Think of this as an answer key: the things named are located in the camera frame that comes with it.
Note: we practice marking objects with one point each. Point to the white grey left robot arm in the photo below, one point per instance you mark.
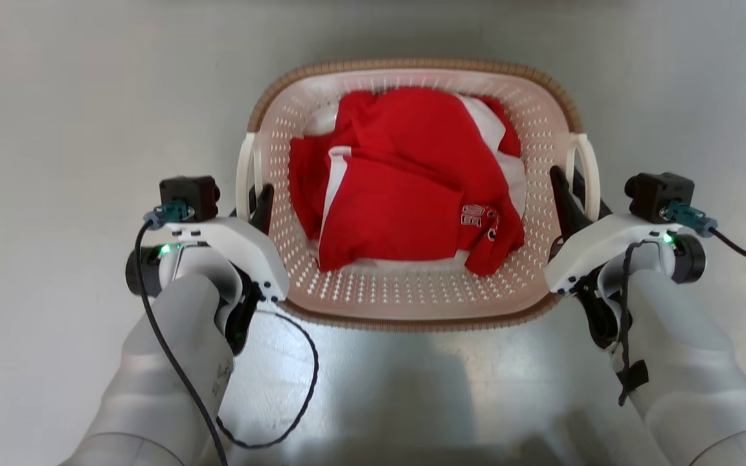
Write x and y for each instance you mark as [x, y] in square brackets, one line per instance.
[166, 362]

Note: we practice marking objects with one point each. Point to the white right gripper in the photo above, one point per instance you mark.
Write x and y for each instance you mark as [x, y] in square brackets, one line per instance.
[596, 243]

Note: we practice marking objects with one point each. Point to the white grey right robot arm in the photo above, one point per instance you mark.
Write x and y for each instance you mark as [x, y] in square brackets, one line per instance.
[684, 349]

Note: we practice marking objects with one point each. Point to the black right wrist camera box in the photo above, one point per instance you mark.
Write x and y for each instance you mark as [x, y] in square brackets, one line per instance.
[659, 194]

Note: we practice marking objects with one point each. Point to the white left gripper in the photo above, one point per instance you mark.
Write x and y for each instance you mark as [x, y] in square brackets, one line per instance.
[250, 249]

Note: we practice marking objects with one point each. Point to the beige perforated plastic laundry basket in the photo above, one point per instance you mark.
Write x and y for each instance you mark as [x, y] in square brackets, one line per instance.
[412, 294]

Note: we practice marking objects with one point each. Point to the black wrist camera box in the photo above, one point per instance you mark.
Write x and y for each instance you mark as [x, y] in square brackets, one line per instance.
[659, 194]
[188, 196]

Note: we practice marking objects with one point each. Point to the red and white garment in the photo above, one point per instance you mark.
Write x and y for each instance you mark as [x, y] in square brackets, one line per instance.
[405, 194]

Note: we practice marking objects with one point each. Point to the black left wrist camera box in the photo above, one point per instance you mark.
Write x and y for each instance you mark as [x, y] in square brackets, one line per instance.
[188, 196]

